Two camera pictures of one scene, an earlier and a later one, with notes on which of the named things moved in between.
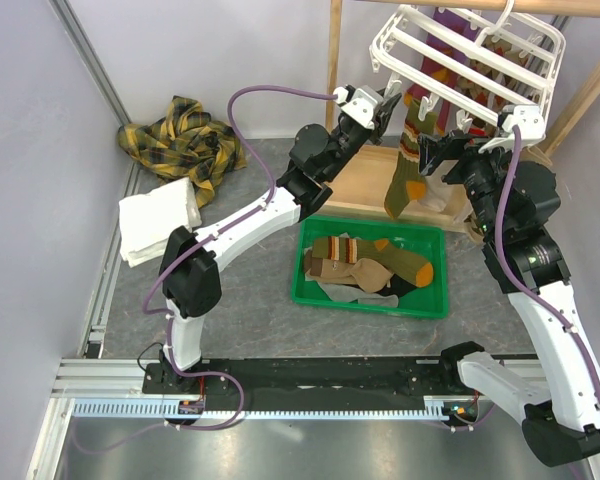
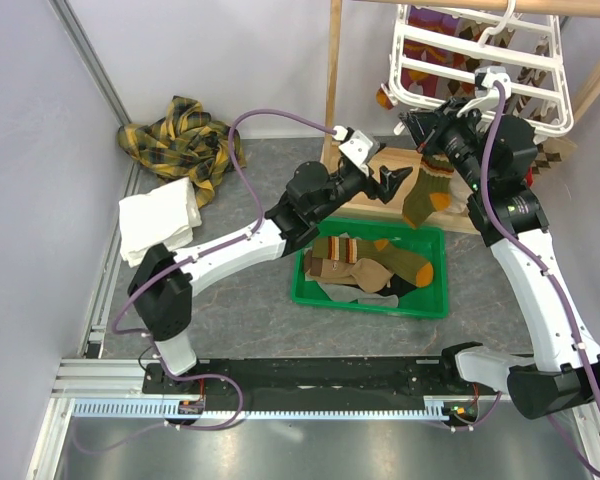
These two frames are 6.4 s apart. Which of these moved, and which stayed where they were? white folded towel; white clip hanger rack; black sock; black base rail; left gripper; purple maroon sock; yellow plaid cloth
Moved: purple maroon sock; white clip hanger rack; left gripper
Stayed: black base rail; white folded towel; black sock; yellow plaid cloth
